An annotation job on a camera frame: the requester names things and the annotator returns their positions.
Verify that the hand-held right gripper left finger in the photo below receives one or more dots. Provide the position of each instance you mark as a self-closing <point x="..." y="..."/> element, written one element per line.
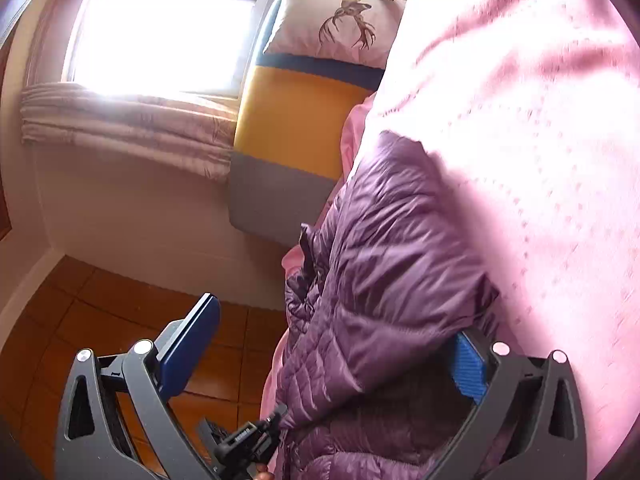
<point x="192" y="340"/>

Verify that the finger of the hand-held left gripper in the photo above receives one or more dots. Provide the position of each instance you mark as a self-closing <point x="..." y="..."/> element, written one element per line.
<point x="250" y="437"/>

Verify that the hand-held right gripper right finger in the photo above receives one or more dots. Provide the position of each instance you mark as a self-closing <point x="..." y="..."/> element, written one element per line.
<point x="470" y="370"/>

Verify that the purple quilted puffer jacket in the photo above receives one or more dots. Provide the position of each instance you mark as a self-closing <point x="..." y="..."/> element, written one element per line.
<point x="390" y="270"/>

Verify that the person's left hand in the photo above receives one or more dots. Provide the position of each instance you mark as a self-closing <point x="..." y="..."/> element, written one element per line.
<point x="262" y="474"/>

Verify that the pink dotted bedspread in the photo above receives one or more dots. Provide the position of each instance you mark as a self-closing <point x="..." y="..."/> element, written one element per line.
<point x="525" y="160"/>

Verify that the striped pink folded curtain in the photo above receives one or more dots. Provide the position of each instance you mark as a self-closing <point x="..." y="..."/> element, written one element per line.
<point x="130" y="125"/>

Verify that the grey yellow blue headboard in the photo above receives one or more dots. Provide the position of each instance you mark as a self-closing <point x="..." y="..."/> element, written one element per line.
<point x="295" y="115"/>

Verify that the bright window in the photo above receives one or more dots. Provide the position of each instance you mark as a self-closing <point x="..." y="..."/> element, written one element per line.
<point x="165" y="25"/>

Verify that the white deer print pillow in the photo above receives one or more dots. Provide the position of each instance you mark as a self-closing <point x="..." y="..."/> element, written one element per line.
<point x="310" y="25"/>

